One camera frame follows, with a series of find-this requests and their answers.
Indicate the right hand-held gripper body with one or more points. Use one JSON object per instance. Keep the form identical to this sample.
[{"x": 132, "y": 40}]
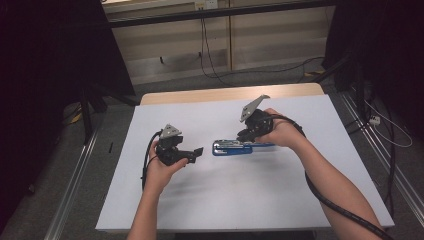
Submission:
[{"x": 258, "y": 121}]

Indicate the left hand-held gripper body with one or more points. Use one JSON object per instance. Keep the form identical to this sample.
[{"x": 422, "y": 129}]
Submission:
[{"x": 170, "y": 146}]

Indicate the blue stapler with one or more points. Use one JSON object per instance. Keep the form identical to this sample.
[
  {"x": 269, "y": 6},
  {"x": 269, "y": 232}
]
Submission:
[{"x": 231, "y": 150}]

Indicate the person's right hand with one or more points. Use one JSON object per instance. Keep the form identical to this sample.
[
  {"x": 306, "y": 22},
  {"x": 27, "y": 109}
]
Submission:
[{"x": 283, "y": 131}]

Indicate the person's left hand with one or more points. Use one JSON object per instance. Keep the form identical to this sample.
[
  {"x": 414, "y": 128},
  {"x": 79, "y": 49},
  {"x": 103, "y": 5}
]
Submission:
[{"x": 163, "y": 173}]

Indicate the white table sheet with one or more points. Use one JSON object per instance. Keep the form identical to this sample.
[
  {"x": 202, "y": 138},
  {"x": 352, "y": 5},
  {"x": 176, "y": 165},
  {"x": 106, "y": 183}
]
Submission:
[{"x": 240, "y": 193}]

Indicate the small black floor object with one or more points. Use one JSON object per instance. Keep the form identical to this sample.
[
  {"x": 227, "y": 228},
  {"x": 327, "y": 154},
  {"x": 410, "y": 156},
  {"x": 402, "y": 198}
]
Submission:
[{"x": 110, "y": 147}]

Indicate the black metal stand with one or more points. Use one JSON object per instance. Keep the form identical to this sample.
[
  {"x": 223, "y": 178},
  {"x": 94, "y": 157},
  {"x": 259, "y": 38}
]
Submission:
[{"x": 88, "y": 110}]

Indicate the white power strip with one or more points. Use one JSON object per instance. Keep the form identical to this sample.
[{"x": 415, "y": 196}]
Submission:
[{"x": 375, "y": 120}]

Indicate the black curtain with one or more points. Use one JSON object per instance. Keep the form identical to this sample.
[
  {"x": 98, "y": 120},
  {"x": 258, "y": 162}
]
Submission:
[
  {"x": 383, "y": 40},
  {"x": 50, "y": 66}
]

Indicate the aluminium floor rail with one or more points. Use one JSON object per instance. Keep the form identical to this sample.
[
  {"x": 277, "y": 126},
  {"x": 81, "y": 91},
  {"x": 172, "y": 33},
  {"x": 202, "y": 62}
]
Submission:
[
  {"x": 383, "y": 156},
  {"x": 71, "y": 190}
]

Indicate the white wall socket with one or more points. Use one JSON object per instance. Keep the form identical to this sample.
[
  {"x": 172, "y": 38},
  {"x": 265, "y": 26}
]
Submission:
[{"x": 206, "y": 4}]

